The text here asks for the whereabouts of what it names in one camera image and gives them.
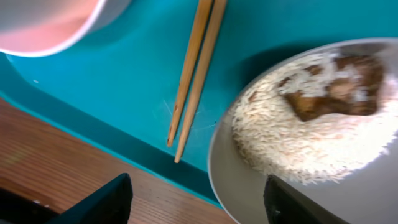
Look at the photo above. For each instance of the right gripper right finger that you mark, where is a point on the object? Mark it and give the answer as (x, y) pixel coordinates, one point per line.
(286, 205)

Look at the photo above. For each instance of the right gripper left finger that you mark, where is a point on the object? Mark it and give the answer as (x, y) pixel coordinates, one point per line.
(111, 204)

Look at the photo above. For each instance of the cooked white rice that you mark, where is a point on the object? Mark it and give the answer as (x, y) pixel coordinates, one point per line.
(273, 140)

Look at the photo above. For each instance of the grey-green bowl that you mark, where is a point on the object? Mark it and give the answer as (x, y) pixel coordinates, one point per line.
(367, 196)

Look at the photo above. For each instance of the brown meat piece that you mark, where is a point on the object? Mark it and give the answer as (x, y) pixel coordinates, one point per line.
(343, 85)

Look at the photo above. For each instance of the pink shallow bowl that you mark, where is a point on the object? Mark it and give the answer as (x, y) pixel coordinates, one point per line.
(39, 28)

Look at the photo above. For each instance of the teal serving tray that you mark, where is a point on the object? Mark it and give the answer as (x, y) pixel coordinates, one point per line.
(116, 88)

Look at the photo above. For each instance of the right wooden chopstick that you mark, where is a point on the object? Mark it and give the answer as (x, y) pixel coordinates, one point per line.
(199, 73)

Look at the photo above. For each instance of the wooden chopstick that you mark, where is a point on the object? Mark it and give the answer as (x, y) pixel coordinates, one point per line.
(199, 73)
(194, 44)

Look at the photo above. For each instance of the left wooden chopstick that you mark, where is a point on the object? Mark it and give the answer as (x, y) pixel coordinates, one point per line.
(194, 44)

